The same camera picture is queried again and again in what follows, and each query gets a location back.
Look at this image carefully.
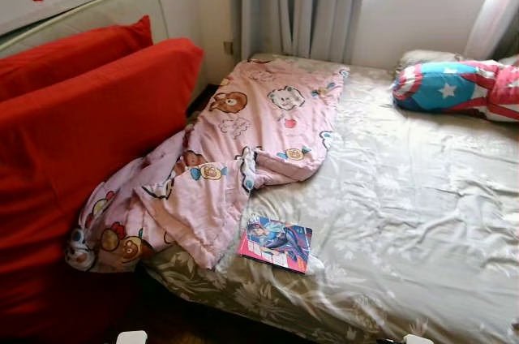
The colourful comic book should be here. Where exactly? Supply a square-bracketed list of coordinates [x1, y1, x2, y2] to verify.
[237, 214, 314, 274]

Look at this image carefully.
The star and stripes bolster pillow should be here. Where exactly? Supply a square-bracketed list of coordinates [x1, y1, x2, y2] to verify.
[392, 60, 519, 123]

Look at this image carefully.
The grey floral bed duvet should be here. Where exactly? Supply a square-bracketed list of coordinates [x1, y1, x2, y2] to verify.
[142, 54, 519, 344]

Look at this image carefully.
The grey floral pillow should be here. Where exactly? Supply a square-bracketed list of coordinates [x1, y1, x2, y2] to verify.
[395, 49, 465, 77]

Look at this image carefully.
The grey curtain with sheer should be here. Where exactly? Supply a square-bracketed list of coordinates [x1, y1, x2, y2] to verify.
[462, 0, 519, 61]

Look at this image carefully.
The grey striped curtain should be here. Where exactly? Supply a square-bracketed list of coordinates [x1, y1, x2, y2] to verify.
[241, 0, 371, 65]

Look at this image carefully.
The pink cartoon print blanket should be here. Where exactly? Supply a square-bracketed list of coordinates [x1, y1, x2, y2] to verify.
[65, 58, 350, 273]

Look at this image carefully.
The grey-green quilted mattress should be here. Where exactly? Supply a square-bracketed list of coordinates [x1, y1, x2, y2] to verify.
[0, 0, 169, 59]

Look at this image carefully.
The thick red cushion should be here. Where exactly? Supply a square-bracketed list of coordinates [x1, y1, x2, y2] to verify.
[0, 37, 204, 338]

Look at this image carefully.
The thin red cushion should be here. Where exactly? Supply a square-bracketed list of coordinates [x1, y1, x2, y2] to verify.
[0, 15, 153, 102]

